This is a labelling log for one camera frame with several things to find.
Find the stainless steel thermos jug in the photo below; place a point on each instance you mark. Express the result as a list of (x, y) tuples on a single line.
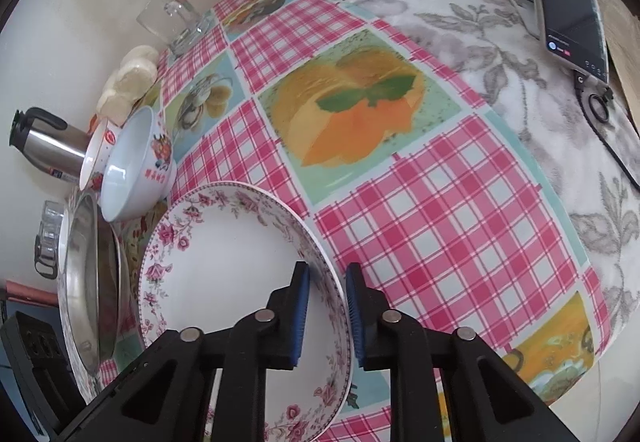
[(49, 143)]

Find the clear glass mug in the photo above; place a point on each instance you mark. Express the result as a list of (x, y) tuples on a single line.
[(176, 23)]

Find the stainless steel basin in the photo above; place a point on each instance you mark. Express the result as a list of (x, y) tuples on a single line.
[(92, 283)]

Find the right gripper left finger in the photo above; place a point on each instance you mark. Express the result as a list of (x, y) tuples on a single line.
[(284, 342)]

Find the white bowl with red rim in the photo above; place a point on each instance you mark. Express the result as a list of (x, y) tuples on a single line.
[(98, 151)]

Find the white bowl with flower print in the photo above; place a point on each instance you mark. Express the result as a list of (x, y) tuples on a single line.
[(140, 170)]

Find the floral pink rimmed plate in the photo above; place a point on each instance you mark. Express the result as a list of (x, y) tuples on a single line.
[(214, 257)]

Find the glass teapot with black handle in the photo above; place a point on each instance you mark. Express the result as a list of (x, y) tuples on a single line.
[(46, 240)]

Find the pink plaid fruit tablecloth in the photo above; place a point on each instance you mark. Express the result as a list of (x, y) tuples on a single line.
[(394, 162)]

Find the bag of white steamed buns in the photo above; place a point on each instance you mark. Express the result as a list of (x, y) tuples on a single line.
[(136, 74)]

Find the black smartphone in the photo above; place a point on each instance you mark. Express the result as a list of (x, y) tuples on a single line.
[(572, 31)]

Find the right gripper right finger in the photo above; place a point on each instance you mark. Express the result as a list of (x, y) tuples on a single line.
[(373, 340)]

